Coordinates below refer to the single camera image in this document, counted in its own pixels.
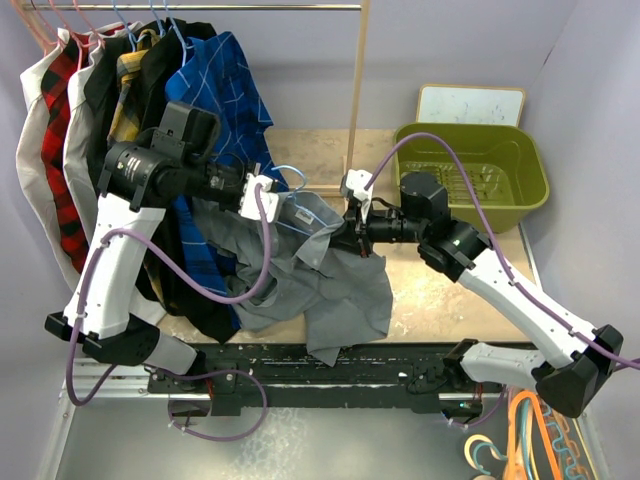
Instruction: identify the grey shirt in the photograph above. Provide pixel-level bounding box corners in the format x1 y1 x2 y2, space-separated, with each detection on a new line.
192 191 395 366

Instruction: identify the light blue hanger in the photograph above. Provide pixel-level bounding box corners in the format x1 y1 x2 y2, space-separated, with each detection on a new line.
271 165 344 240

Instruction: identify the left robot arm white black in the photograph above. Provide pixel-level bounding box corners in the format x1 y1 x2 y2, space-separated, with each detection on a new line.
45 102 244 392

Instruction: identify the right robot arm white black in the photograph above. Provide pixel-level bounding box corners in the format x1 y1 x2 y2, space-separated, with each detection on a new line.
331 170 623 418

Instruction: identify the blue plaid shirt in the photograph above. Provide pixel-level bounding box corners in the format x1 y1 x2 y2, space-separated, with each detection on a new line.
163 32 291 327

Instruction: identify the yellow plaid shirt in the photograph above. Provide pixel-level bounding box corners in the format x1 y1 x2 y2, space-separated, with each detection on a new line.
106 28 169 307

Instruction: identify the black dark shirt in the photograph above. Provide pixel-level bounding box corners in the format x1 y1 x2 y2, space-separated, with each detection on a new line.
84 37 130 191

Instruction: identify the red plaid shirt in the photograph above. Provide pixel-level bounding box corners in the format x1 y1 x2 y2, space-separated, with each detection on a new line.
41 40 89 273

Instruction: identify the beige shirt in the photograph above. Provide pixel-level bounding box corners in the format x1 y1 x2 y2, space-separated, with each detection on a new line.
15 28 80 291

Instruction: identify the pink hanger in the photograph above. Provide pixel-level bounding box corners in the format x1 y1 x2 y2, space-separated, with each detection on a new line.
10 1 104 54

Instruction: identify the yellow hanger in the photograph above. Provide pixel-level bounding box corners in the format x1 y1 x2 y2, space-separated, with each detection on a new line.
539 400 599 479

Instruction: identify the small whiteboard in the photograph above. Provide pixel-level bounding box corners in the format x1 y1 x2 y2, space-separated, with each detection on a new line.
416 84 526 127

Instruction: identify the olive green plastic bin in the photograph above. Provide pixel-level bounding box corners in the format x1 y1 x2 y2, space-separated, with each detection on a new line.
393 123 549 234

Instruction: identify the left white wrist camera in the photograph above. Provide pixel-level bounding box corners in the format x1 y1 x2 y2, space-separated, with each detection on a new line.
238 173 280 224

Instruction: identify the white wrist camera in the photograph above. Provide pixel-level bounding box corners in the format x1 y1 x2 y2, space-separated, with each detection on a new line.
340 169 372 202
238 173 280 224

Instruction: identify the wooden clothes rack frame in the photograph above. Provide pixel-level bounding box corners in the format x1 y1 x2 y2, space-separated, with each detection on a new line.
9 0 372 199

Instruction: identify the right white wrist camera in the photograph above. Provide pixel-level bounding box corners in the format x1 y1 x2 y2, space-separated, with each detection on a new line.
340 169 372 202

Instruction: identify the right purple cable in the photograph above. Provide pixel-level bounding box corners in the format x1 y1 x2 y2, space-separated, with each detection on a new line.
364 132 640 371

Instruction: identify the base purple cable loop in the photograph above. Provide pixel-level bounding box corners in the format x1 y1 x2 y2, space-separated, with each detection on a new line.
167 363 270 441

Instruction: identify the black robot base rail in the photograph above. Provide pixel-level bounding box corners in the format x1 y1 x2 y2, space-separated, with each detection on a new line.
64 342 506 417

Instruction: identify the metal clothes rail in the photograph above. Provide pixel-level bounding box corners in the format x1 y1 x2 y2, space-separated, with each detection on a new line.
22 3 362 12

